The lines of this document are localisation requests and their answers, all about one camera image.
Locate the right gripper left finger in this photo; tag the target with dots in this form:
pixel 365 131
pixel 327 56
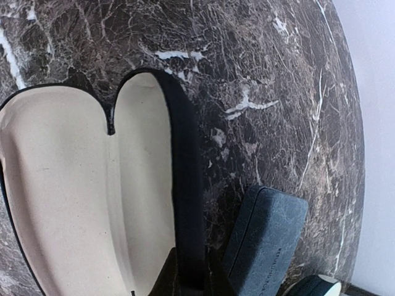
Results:
pixel 171 278

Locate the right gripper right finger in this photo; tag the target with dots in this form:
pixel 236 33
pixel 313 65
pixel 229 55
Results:
pixel 216 282

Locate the grey glasses case green lining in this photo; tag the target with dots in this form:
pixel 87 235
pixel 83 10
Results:
pixel 263 240

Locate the black glasses case cream lining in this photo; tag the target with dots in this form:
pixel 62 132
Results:
pixel 98 194

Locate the cream bowl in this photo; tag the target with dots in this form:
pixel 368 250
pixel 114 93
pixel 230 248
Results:
pixel 315 285

